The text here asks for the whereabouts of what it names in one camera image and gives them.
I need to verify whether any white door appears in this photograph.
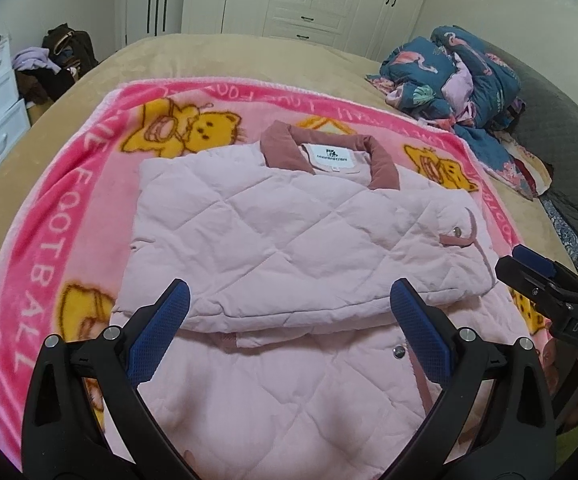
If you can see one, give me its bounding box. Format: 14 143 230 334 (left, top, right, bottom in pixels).
116 0 190 48

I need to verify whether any pink quilted jacket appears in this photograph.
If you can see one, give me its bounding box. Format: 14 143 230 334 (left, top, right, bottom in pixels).
104 121 534 480

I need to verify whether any bed with beige cover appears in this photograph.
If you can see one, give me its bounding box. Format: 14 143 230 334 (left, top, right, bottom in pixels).
0 32 578 411

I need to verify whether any dark clothes pile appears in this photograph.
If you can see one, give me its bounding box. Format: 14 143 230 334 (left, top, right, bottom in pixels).
16 62 80 111

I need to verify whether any blue floral quilt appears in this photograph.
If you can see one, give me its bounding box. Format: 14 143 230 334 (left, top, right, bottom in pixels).
366 25 554 201

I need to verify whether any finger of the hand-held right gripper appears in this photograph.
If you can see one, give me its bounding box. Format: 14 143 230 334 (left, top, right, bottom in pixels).
513 244 577 286
495 255 562 318

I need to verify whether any purple garment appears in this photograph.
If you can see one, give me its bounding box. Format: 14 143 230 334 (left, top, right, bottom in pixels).
11 46 62 72

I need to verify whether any patterned blue bed sheet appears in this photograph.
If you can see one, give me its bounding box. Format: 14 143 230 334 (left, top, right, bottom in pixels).
539 195 578 271

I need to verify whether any pink printed blanket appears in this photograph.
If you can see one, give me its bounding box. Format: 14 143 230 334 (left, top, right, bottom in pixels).
0 77 552 471

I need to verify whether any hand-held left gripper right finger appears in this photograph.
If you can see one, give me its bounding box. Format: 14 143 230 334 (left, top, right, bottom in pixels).
390 278 557 480

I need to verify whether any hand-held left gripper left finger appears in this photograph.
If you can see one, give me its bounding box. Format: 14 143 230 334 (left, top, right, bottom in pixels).
21 278 191 480

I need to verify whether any dark brown backpack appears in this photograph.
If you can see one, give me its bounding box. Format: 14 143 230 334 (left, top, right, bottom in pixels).
41 24 98 78

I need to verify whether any grey padded headboard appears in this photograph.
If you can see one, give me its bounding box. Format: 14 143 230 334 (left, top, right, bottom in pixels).
484 42 578 226

